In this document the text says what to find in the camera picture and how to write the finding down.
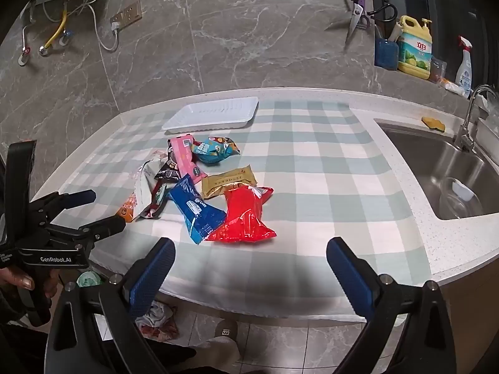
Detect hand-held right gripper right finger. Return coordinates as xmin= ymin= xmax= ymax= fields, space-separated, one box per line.
xmin=327 ymin=237 xmax=455 ymax=374

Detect yellow sponge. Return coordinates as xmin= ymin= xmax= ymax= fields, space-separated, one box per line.
xmin=421 ymin=116 xmax=446 ymax=132

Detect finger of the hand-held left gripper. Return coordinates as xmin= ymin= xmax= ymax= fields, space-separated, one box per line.
xmin=28 ymin=189 xmax=97 ymax=219
xmin=45 ymin=214 xmax=127 ymax=251

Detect wall socket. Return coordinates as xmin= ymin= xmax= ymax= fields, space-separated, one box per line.
xmin=110 ymin=2 xmax=143 ymax=32

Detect shiny red snack bag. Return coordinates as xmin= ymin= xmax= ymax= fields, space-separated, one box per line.
xmin=205 ymin=186 xmax=277 ymax=244

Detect glass bowl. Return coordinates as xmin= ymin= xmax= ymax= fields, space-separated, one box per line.
xmin=438 ymin=177 xmax=484 ymax=219

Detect checked tablecloth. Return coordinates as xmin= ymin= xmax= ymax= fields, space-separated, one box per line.
xmin=31 ymin=99 xmax=433 ymax=316

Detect white tube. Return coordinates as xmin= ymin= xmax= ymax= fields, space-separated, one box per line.
xmin=440 ymin=80 xmax=466 ymax=96

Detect chrome faucet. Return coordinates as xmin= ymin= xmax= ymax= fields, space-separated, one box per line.
xmin=454 ymin=84 xmax=499 ymax=152

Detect pink snack packet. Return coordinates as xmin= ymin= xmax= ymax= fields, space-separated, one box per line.
xmin=168 ymin=134 xmax=206 ymax=183

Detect white grey snack packet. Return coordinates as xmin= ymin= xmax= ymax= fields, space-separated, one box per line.
xmin=134 ymin=150 xmax=169 ymax=207

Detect person's left hand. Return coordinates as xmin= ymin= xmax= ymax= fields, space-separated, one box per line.
xmin=0 ymin=268 xmax=35 ymax=295

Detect yellow detergent bottle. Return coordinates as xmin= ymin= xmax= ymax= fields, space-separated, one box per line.
xmin=397 ymin=16 xmax=434 ymax=80

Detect blue container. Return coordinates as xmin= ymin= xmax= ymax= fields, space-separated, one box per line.
xmin=374 ymin=38 xmax=399 ymax=71

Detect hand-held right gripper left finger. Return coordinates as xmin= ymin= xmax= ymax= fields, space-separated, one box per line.
xmin=45 ymin=237 xmax=203 ymax=374

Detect yellow hose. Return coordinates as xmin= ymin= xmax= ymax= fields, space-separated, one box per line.
xmin=38 ymin=0 xmax=69 ymax=57

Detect purple-handled scissors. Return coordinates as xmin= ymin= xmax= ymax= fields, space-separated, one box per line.
xmin=343 ymin=0 xmax=369 ymax=47

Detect grey slipper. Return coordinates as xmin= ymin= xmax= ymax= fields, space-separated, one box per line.
xmin=214 ymin=317 xmax=240 ymax=345

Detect white power cable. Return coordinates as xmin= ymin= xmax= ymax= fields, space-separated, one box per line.
xmin=84 ymin=0 xmax=119 ymax=52

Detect blue snack packet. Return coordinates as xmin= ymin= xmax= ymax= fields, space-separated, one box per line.
xmin=168 ymin=175 xmax=227 ymax=245

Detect steel sink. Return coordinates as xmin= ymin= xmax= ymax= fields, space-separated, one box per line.
xmin=376 ymin=121 xmax=499 ymax=221

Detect gold snack packet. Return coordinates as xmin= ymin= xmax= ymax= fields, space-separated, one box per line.
xmin=201 ymin=165 xmax=258 ymax=200

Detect teal snack packet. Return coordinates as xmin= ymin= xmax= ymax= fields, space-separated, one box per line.
xmin=191 ymin=136 xmax=240 ymax=164

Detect white plastic tray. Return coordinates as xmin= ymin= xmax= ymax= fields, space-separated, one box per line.
xmin=161 ymin=97 xmax=260 ymax=133

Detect orange snack packet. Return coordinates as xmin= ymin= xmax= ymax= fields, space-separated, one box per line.
xmin=115 ymin=193 xmax=142 ymax=223

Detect black-handled tool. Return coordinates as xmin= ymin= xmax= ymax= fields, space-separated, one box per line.
xmin=366 ymin=3 xmax=397 ymax=24

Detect white spray bottle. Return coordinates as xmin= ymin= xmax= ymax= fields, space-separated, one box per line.
xmin=455 ymin=36 xmax=474 ymax=94

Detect black snack packet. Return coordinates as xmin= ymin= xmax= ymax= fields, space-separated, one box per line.
xmin=154 ymin=158 xmax=182 ymax=182

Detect green snack packet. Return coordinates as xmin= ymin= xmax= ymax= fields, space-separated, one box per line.
xmin=139 ymin=183 xmax=173 ymax=219

